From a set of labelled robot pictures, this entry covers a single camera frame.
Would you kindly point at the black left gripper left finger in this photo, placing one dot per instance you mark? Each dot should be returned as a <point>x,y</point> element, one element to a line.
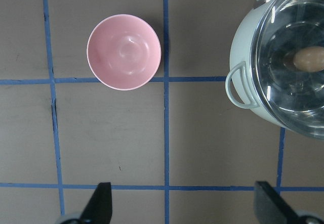
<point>97,210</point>

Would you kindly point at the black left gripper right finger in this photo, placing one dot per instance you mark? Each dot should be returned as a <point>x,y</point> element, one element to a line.
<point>270,207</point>

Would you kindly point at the brown egg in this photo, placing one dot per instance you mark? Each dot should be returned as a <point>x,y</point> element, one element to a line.
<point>309,59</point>

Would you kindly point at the glass pot lid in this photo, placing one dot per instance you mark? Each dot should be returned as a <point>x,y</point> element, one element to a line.
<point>292,95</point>

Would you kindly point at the pale green cooking pot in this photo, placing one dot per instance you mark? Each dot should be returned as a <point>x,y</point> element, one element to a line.
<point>239,83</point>

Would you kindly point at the pink bowl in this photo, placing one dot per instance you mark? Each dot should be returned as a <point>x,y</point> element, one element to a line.
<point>123,52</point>

